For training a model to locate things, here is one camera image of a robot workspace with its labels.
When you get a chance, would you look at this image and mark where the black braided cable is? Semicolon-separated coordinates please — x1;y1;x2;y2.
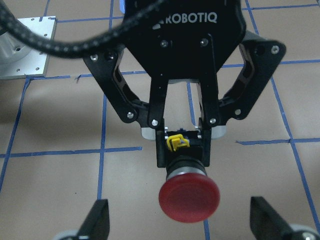
0;0;161;60

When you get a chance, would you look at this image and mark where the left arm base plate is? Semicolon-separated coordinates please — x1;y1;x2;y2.
0;16;57;80

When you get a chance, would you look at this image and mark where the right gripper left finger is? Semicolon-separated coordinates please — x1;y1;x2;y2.
53;198;111;240

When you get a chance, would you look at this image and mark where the red emergency stop button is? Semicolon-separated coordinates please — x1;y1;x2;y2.
155;129;220;223

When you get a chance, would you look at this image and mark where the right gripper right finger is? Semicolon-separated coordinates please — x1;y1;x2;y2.
249;196;320;240

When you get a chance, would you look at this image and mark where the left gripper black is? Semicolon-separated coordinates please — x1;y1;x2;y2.
83;0;287;168

